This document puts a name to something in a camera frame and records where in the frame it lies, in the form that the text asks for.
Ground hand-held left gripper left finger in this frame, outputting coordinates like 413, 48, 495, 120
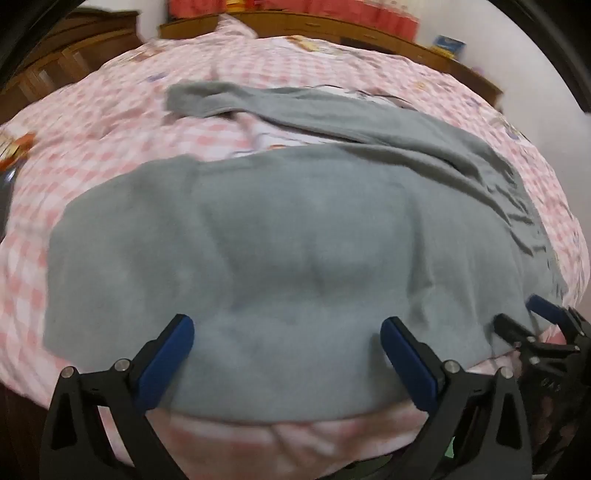
39, 314, 195, 480

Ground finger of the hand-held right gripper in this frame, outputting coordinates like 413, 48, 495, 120
493, 314, 543, 357
527, 294, 591, 343

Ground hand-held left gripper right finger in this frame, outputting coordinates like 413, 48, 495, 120
379, 316, 548, 480

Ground grey pants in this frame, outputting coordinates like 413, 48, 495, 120
44, 80, 571, 423

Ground dark tablet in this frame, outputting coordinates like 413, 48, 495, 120
0, 168, 19, 232

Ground pink checkered blanket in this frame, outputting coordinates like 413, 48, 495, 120
0, 14, 591, 468

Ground blue book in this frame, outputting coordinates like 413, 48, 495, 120
431, 34, 466, 59

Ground wooden wardrobe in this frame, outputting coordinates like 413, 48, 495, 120
0, 9, 142, 126

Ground long wooden low cabinet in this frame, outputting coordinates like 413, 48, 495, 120
159, 11, 504, 108

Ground red and white curtain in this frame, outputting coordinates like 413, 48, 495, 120
166, 0, 422, 44

